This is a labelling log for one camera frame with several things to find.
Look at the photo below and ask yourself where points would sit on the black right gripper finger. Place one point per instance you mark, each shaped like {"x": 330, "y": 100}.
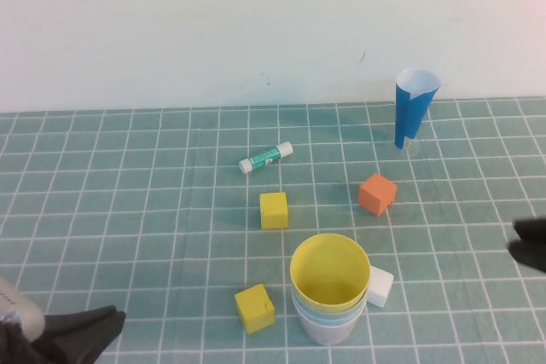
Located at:
{"x": 531, "y": 255}
{"x": 533, "y": 229}

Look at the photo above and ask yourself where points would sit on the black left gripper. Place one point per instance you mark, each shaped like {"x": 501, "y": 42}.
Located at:
{"x": 42, "y": 349}

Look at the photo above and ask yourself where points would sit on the yellow plastic cup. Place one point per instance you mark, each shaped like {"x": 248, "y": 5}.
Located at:
{"x": 328, "y": 270}

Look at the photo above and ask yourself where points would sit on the green plastic cup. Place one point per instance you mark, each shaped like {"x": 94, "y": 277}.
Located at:
{"x": 328, "y": 315}

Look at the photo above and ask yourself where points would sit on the green grid tablecloth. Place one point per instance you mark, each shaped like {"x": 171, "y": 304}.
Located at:
{"x": 128, "y": 210}

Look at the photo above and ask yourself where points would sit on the clear plastic cone stand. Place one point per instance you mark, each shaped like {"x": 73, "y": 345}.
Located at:
{"x": 413, "y": 145}

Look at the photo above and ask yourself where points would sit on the white foam cube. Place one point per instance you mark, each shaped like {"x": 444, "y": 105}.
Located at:
{"x": 381, "y": 287}

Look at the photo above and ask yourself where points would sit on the orange foam cube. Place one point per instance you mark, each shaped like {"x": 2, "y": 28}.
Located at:
{"x": 375, "y": 193}

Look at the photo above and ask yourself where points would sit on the yellow foam cube cracked corner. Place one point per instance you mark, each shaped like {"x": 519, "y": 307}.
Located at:
{"x": 253, "y": 308}

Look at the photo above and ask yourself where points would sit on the blue paper cone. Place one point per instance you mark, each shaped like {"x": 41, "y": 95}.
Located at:
{"x": 409, "y": 112}

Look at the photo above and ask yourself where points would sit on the pink plastic cup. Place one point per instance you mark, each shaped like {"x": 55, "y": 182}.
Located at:
{"x": 326, "y": 335}

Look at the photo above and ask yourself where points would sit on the yellow foam cube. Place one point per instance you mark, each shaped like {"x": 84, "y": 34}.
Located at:
{"x": 273, "y": 210}

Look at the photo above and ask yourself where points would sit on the green white glue stick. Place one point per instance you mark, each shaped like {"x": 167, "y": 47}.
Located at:
{"x": 264, "y": 157}

